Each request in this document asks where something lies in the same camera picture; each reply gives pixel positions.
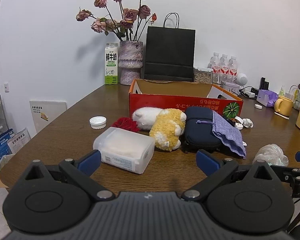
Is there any iridescent plastic wrap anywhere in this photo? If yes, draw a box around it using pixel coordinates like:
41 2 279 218
253 144 289 167

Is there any navy blue zip case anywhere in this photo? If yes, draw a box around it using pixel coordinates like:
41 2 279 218
181 106 243 155

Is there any translucent plastic wipes box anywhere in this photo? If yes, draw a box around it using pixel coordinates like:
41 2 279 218
93 127 155 174

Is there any purple fabric drawstring pouch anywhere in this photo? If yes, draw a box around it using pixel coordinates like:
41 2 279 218
196 111 247 159

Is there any white ribbed bottle cap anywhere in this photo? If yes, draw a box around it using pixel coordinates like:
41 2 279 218
89 116 107 129

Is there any yellow white plush toy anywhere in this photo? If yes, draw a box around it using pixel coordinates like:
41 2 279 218
132 107 187 152

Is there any white paper stick packet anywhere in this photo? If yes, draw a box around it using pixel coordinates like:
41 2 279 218
274 112 289 120

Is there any yellow ceramic mug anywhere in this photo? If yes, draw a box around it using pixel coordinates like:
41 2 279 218
274 95 293 117

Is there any red fabric rose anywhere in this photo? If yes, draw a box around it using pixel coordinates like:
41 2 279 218
111 117 140 132

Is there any small white round disc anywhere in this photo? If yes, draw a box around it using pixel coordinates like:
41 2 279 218
254 104 262 109

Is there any purple tissue pack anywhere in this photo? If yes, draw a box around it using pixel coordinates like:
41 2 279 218
256 89 279 108

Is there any white charger plug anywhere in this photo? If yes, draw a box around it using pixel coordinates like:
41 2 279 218
243 91 255 99

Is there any black upright device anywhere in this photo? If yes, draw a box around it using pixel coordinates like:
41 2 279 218
259 77 269 90

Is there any red orange cardboard box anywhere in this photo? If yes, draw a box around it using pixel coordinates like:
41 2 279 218
128 79 243 119

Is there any clear container with seeds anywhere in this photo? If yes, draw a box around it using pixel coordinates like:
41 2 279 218
193 67 212 84

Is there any middle clear water bottle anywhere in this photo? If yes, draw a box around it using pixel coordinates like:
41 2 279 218
219 54 229 83

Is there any clear water bottle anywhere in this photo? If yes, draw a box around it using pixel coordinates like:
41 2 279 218
208 52 221 84
227 56 238 83
219 54 229 83

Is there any right clear water bottle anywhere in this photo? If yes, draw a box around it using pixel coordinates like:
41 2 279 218
227 56 238 83

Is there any left clear water bottle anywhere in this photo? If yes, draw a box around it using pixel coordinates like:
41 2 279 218
208 52 221 84

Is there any green white milk carton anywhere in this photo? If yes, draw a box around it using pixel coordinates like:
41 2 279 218
104 43 119 85

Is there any purple marbled ceramic vase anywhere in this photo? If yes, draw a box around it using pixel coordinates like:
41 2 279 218
118 41 143 86

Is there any black paper shopping bag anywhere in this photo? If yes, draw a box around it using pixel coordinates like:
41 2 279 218
143 12 196 82

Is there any dried pink rose bouquet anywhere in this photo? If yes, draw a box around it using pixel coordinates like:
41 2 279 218
76 0 157 42

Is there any white board against wall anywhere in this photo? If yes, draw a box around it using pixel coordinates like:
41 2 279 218
30 100 67 133

